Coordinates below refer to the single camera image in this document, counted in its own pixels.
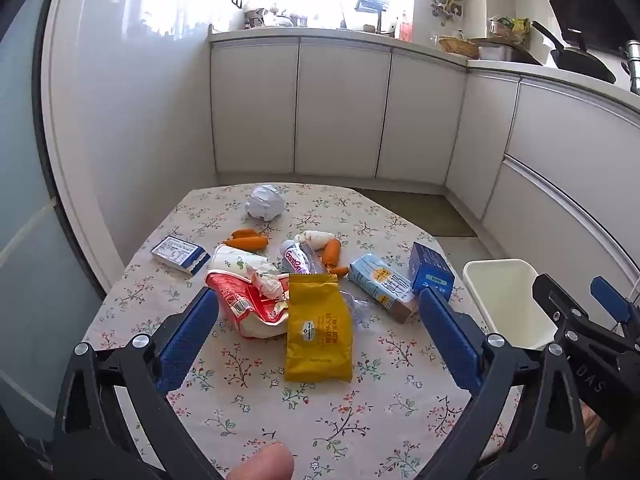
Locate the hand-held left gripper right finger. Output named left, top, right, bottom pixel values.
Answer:
left=415, top=287, right=601, bottom=480

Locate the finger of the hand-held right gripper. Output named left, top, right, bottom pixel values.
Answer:
left=531, top=273, right=594, bottom=342
left=590, top=275, right=640, bottom=342

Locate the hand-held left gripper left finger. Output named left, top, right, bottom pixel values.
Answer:
left=50, top=287, right=226, bottom=480

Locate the white plastic bin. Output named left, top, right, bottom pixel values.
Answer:
left=462, top=258, right=559, bottom=351

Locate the red paper noodle tub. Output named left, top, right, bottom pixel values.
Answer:
left=205, top=270, right=291, bottom=339

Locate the dark blue carton box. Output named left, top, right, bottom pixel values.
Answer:
left=408, top=241, right=456, bottom=301

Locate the small white and blue box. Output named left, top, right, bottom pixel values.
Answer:
left=151, top=235, right=212, bottom=276

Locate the white paper cup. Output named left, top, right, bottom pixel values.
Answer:
left=209, top=244, right=269, bottom=279

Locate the light blue milk carton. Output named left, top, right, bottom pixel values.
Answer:
left=347, top=253, right=419, bottom=324

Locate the white tissue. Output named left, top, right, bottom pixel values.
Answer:
left=246, top=265, right=290, bottom=301

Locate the long orange carrot piece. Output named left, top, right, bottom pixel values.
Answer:
left=223, top=235, right=269, bottom=250

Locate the yellow snack bag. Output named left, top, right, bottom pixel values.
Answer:
left=283, top=273, right=354, bottom=384

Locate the clear plastic water bottle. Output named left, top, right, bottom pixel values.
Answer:
left=278, top=239, right=372, bottom=327

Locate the white paper ball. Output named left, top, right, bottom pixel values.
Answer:
left=245, top=184, right=285, bottom=222

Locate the white radish piece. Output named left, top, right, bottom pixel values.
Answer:
left=293, top=230, right=334, bottom=250

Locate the person's left hand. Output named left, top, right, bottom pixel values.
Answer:
left=225, top=441, right=295, bottom=480

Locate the large brown floor mat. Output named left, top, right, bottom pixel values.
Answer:
left=352, top=188, right=479, bottom=238

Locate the frosted glass sliding door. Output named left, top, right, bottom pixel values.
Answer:
left=0, top=0, right=128, bottom=461

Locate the black wok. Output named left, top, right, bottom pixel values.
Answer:
left=530, top=20, right=617, bottom=84

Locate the metal baking tray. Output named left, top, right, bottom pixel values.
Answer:
left=477, top=42, right=544, bottom=65

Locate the wicker basket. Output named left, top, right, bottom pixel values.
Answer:
left=438, top=35, right=481, bottom=59

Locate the green and yellow package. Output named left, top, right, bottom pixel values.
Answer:
left=489, top=15, right=531, bottom=46

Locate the windowsill clutter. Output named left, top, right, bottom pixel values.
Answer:
left=243, top=7, right=311, bottom=29

